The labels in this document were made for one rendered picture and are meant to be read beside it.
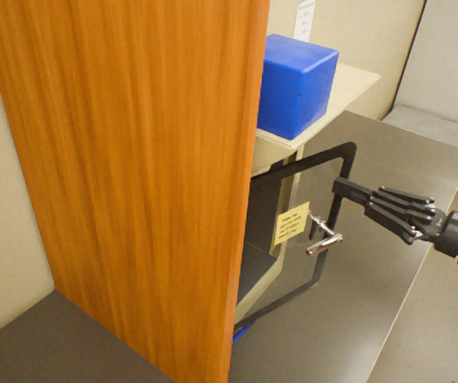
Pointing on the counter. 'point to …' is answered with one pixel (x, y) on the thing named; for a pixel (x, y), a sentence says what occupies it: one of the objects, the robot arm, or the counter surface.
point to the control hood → (346, 74)
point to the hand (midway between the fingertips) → (351, 191)
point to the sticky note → (291, 223)
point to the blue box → (294, 85)
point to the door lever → (324, 241)
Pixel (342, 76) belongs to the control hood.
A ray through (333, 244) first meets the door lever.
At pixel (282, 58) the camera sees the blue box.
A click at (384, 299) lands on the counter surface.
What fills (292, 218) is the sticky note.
